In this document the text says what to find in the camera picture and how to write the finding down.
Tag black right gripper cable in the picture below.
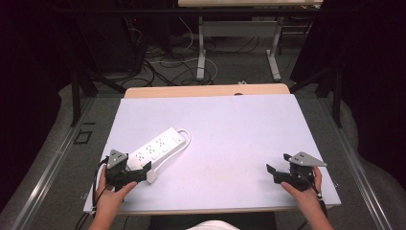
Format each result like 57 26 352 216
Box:
295 173 328 230

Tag black floor cables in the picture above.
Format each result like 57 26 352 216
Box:
119 34 261 88

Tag person's white shirt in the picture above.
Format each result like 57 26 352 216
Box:
186 219 241 230

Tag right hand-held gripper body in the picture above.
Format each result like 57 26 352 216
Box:
273 150 328 193

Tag desk with white legs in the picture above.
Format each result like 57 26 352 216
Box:
177 0 325 82

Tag white power strip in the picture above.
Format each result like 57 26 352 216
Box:
154 127 192 174

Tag black equipment cabinet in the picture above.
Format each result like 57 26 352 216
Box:
75 12 147 76

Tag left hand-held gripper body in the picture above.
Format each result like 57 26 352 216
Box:
104 149 143 192

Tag white table mat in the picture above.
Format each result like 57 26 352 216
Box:
82 93 342 216

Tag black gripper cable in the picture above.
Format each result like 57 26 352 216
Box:
295 173 328 230
75 155 110 230

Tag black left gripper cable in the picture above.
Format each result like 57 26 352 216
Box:
75 155 110 230

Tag person's dark pants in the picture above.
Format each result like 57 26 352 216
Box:
148 212 280 230

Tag metal floor rail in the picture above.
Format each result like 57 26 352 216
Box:
317 97 395 230
10 96 98 230

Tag wooden table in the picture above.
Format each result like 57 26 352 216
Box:
82 82 342 217

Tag person's right hand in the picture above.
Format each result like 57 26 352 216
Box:
280 166 324 215

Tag black floor socket frame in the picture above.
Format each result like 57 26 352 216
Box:
73 129 94 146

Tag person's left hand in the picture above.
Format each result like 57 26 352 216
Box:
95 165 139 221

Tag white floor cable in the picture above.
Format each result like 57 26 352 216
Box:
148 15 219 86

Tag black metal stand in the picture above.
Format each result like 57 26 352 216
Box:
288 61 345 129
69 65 128 127

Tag dark curtain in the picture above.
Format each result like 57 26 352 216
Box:
288 0 406 193
0 0 79 214

